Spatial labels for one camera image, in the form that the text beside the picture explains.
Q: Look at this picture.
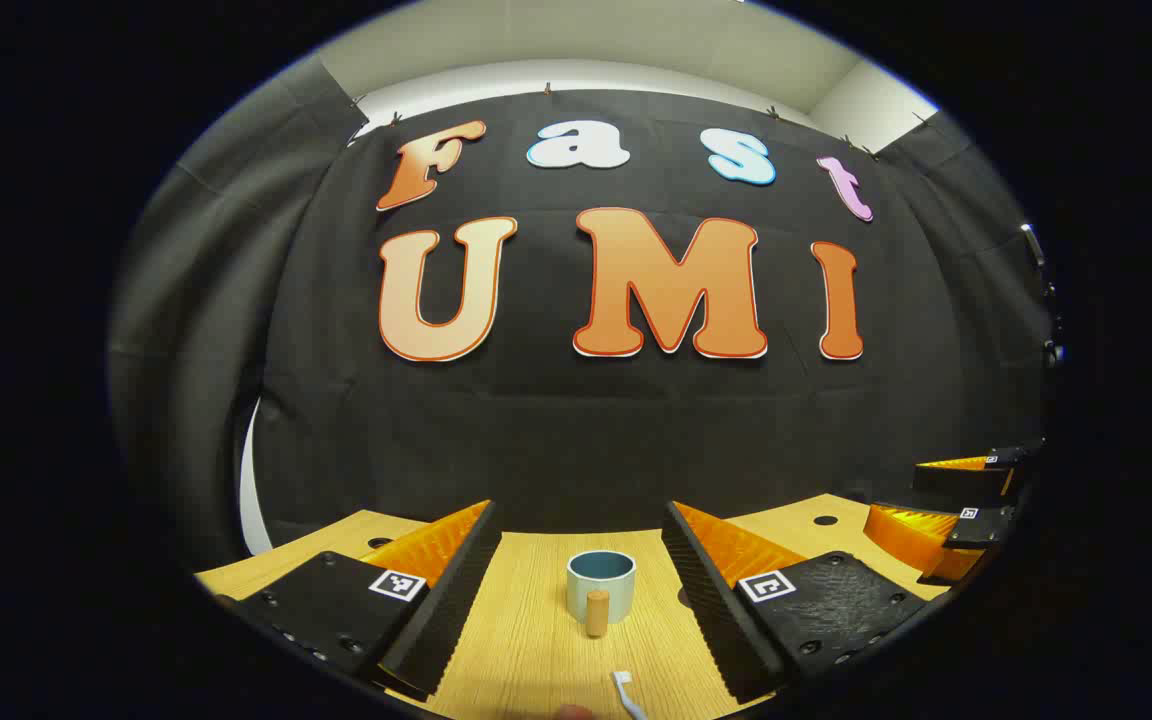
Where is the white toothbrush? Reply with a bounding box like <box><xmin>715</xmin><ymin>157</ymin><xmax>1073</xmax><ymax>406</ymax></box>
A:
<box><xmin>611</xmin><ymin>670</ymin><xmax>649</xmax><ymax>720</ymax></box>

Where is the pale blue cup wooden handle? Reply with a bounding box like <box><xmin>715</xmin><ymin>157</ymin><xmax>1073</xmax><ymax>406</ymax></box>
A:
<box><xmin>566</xmin><ymin>550</ymin><xmax>637</xmax><ymax>638</ymax></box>

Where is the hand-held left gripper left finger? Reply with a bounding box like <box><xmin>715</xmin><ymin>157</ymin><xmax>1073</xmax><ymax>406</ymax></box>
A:
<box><xmin>214</xmin><ymin>498</ymin><xmax>503</xmax><ymax>703</ymax></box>

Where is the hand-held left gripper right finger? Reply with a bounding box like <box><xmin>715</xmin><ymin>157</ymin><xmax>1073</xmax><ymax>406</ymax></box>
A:
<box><xmin>660</xmin><ymin>500</ymin><xmax>927</xmax><ymax>706</ymax></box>

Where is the metal stand pole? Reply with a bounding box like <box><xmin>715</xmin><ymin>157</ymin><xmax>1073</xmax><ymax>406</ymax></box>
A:
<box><xmin>1021</xmin><ymin>222</ymin><xmax>1067</xmax><ymax>366</ymax></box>

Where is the black backdrop cloth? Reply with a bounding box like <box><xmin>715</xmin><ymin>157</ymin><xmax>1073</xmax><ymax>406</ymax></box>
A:
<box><xmin>108</xmin><ymin>55</ymin><xmax>1062</xmax><ymax>576</ymax></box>

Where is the wooden desktop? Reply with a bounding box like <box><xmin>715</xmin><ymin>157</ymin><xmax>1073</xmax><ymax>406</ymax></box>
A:
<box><xmin>194</xmin><ymin>492</ymin><xmax>952</xmax><ymax>720</ymax></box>

